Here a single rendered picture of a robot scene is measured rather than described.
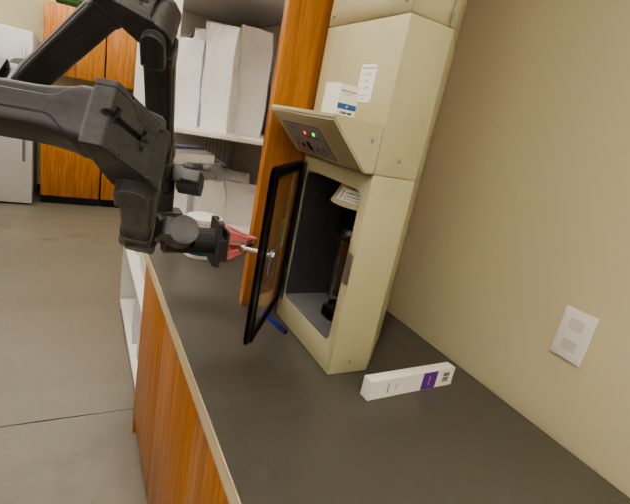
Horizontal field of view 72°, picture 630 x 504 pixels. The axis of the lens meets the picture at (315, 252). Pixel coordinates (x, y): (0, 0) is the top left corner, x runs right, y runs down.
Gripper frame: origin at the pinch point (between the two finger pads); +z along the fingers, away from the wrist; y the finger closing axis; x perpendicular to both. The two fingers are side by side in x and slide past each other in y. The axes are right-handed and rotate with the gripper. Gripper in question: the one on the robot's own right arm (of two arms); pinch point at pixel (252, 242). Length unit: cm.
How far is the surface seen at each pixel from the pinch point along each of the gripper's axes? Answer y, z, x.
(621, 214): 23, 60, -42
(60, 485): -120, -39, 60
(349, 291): -4.8, 17.6, -17.0
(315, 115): 30.0, 5.6, -9.1
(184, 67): 41, 3, 123
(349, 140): 26.7, 9.7, -17.1
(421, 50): 45, 21, -17
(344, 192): 14.6, 19.3, -3.9
